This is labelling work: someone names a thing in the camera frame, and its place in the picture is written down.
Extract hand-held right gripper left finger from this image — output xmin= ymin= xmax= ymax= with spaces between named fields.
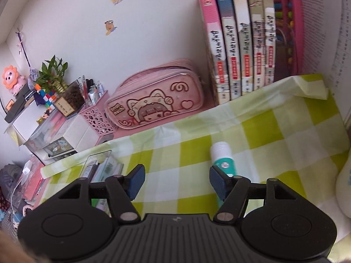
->
xmin=44 ymin=164 xmax=146 ymax=224

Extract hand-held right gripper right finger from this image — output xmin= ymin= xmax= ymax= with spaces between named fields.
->
xmin=210 ymin=166 xmax=310 ymax=223

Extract green white glue stick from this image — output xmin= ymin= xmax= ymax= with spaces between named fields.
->
xmin=211 ymin=142 xmax=237 ymax=206

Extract clear plastic box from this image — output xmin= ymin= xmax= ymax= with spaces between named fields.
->
xmin=78 ymin=150 xmax=124 ymax=211

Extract green checkered tablecloth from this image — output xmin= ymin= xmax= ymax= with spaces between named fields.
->
xmin=41 ymin=73 xmax=351 ymax=252

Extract pink mesh pen holder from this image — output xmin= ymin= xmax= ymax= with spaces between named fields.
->
xmin=79 ymin=89 xmax=118 ymax=138

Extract white drawer organizer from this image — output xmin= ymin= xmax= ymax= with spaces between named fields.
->
xmin=23 ymin=112 xmax=97 ymax=161

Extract pink cartoon pencil case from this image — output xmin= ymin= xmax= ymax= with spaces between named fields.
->
xmin=106 ymin=59 xmax=205 ymax=129

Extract assorted pens bundle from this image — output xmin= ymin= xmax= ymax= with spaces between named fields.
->
xmin=77 ymin=75 xmax=106 ymax=107

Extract pink red packet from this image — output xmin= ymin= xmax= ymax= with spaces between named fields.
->
xmin=23 ymin=156 xmax=47 ymax=206

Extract small colourful figurines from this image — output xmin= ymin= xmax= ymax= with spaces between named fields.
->
xmin=36 ymin=109 xmax=54 ymax=125

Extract lucky bamboo in glass vase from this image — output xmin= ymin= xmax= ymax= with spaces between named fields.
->
xmin=34 ymin=55 xmax=86 ymax=119

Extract colourful puzzle cube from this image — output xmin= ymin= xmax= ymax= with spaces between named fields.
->
xmin=34 ymin=86 xmax=60 ymax=108

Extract white storage box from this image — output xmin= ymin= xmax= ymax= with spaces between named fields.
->
xmin=4 ymin=107 xmax=45 ymax=146

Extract white grey pen holder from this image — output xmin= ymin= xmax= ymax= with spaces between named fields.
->
xmin=336 ymin=164 xmax=351 ymax=211

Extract dark grey bag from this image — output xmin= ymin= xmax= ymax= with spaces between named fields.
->
xmin=0 ymin=164 xmax=24 ymax=206

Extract blue spine book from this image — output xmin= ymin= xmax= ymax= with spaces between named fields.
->
xmin=212 ymin=0 xmax=242 ymax=101

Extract black flat box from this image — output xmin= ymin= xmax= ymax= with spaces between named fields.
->
xmin=4 ymin=84 xmax=38 ymax=124

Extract cream spine book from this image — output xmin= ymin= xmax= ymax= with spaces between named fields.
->
xmin=229 ymin=0 xmax=254 ymax=96

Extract grey pink spine book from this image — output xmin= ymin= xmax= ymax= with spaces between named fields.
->
xmin=244 ymin=0 xmax=265 ymax=91

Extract white grey spine book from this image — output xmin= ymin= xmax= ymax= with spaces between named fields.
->
xmin=259 ymin=0 xmax=276 ymax=85

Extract orange lion toy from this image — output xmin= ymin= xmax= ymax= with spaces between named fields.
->
xmin=2 ymin=65 xmax=28 ymax=98

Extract pink abacus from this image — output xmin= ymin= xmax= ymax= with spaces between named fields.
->
xmin=271 ymin=0 xmax=305 ymax=76

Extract stack of printed papers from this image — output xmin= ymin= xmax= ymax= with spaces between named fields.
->
xmin=297 ymin=0 xmax=351 ymax=127

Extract white cable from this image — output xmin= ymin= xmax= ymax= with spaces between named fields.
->
xmin=10 ymin=180 xmax=28 ymax=220

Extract animal wall sticker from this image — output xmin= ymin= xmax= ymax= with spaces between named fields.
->
xmin=105 ymin=20 xmax=118 ymax=36

